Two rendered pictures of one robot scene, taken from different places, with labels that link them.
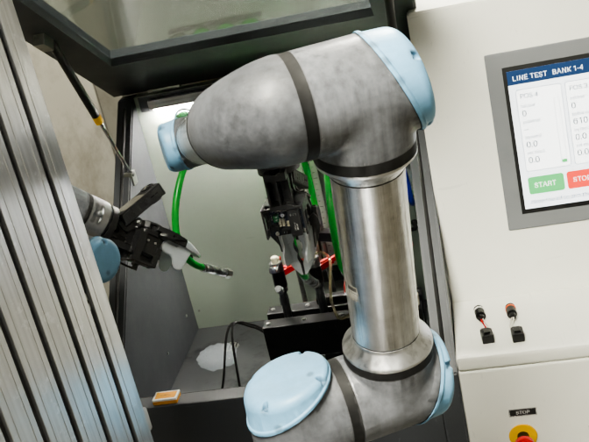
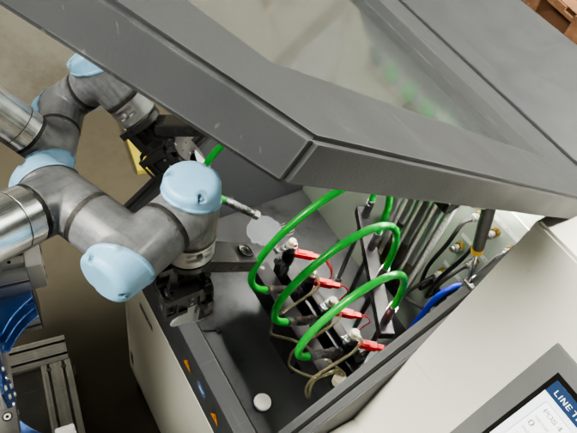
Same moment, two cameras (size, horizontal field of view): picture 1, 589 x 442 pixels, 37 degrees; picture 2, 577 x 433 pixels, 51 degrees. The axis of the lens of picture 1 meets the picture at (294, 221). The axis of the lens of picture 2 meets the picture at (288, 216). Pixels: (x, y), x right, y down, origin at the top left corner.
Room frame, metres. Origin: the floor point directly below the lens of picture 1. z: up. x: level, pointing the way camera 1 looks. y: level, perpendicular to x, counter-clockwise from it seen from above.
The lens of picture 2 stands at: (1.05, -0.38, 2.13)
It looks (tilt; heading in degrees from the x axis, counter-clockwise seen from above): 50 degrees down; 35
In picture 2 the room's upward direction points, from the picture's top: 15 degrees clockwise
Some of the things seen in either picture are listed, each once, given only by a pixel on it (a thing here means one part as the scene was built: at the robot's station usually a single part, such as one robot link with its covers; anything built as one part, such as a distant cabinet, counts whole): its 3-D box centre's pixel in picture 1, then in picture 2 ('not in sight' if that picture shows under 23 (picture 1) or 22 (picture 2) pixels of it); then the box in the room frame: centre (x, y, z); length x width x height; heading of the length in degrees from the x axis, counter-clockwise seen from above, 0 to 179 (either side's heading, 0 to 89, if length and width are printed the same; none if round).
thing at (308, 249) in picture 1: (307, 253); (186, 316); (1.37, -0.01, 1.25); 0.06 x 0.03 x 0.09; 168
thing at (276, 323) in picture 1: (348, 337); (303, 332); (1.68, -0.06, 0.91); 0.34 x 0.10 x 0.15; 78
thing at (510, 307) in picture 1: (514, 321); not in sight; (1.45, -0.36, 0.99); 0.12 x 0.02 x 0.02; 170
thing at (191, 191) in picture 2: not in sight; (189, 207); (1.37, 0.01, 1.52); 0.09 x 0.08 x 0.11; 12
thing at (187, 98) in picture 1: (261, 84); not in sight; (1.96, 0.00, 1.43); 0.54 x 0.03 x 0.02; 78
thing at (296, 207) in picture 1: (284, 197); (182, 274); (1.37, 0.01, 1.36); 0.09 x 0.08 x 0.12; 168
